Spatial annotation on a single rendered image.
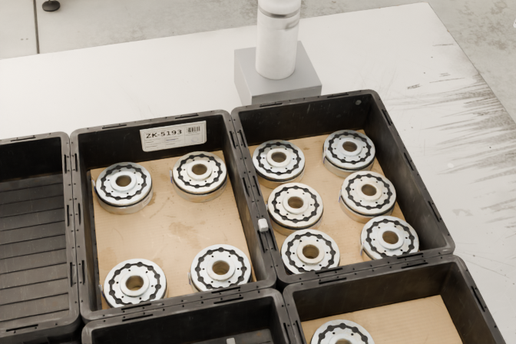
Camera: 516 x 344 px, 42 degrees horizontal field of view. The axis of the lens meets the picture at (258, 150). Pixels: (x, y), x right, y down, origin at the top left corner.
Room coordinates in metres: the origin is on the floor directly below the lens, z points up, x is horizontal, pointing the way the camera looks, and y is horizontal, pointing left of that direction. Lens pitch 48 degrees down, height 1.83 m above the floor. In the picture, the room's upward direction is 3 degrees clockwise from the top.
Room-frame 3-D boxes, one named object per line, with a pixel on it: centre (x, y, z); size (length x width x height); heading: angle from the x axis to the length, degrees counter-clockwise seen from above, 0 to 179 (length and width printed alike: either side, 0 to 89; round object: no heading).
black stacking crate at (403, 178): (0.78, -0.14, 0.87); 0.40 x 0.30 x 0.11; 15
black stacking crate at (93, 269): (0.70, 0.15, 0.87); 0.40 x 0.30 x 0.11; 15
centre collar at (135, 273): (0.57, 0.19, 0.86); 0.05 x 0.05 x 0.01
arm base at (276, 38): (1.21, -0.03, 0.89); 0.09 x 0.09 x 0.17; 24
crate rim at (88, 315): (0.70, 0.15, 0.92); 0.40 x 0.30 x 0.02; 15
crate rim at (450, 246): (0.78, -0.14, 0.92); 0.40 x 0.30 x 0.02; 15
